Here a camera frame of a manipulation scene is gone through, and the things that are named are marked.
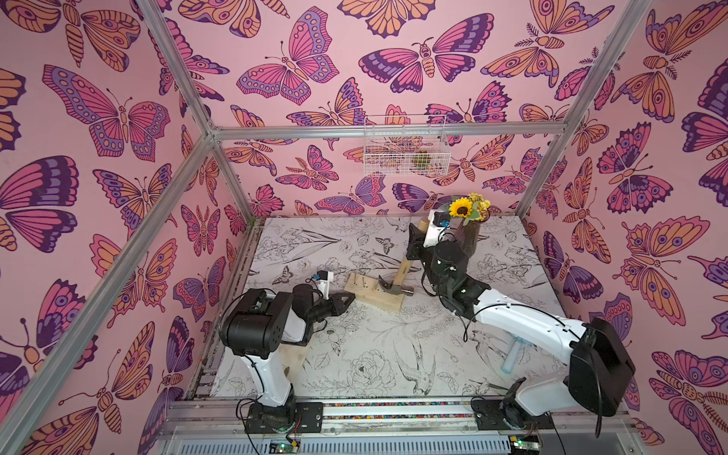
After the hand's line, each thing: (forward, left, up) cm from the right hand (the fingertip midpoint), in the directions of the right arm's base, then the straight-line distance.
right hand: (418, 224), depth 76 cm
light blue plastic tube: (-24, -29, -29) cm, 48 cm away
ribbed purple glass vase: (+13, -21, -20) cm, 32 cm away
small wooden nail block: (-5, +13, -27) cm, 31 cm away
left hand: (-8, +18, -27) cm, 33 cm away
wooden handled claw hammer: (-5, +3, -13) cm, 14 cm away
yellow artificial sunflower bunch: (+12, -19, -5) cm, 23 cm away
